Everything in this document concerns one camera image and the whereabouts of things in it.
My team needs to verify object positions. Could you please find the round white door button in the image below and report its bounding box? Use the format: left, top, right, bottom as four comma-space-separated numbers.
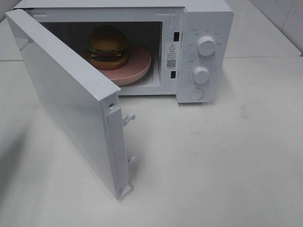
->
189, 88, 204, 100

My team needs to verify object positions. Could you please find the pink round plate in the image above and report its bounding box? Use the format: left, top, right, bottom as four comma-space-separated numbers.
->
98, 45, 152, 87

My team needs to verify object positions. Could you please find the white microwave door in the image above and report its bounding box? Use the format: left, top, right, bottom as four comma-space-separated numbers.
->
6, 9, 136, 199

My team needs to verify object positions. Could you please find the toy burger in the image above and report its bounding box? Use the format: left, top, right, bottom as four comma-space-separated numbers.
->
88, 25, 128, 70

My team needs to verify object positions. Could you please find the lower white microwave knob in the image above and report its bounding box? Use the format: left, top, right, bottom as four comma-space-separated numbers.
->
192, 67, 210, 84

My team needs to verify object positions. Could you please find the white microwave knob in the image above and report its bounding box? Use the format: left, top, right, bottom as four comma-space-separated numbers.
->
192, 67, 210, 84
196, 35, 216, 56

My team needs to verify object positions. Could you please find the white microwave oven body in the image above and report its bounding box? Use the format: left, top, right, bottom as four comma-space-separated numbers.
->
11, 0, 233, 103

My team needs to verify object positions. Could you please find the upper white microwave knob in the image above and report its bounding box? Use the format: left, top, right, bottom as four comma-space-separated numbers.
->
196, 35, 216, 56

